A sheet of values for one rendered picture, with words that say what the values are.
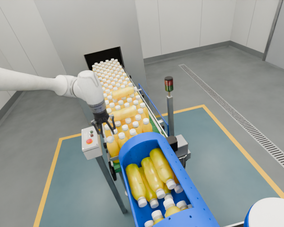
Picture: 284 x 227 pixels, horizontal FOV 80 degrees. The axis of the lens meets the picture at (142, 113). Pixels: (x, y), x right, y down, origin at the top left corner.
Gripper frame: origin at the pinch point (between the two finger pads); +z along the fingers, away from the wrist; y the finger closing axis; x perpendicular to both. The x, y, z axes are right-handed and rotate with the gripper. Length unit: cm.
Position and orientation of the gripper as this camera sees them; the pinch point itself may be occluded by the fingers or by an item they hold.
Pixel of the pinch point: (108, 135)
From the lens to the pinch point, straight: 106.3
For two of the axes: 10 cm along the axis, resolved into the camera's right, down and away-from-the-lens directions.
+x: -3.0, -5.4, 7.8
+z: 1.4, 7.9, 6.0
